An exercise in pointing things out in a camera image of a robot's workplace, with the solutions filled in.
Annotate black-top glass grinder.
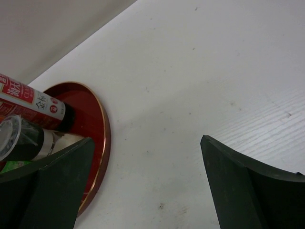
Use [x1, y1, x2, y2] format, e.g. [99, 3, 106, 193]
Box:
[0, 114, 84, 163]

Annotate chili sauce bottle yellow cap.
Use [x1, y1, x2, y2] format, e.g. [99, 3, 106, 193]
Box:
[0, 161, 31, 174]

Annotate tall soy sauce bottle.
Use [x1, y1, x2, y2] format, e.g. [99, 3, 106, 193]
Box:
[0, 74, 75, 132]

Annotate round red lacquer tray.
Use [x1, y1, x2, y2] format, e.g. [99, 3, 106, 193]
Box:
[44, 82, 111, 216]

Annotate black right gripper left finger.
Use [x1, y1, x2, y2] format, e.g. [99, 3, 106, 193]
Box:
[0, 138, 95, 229]

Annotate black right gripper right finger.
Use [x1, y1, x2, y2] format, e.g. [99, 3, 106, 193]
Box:
[201, 135, 305, 229]

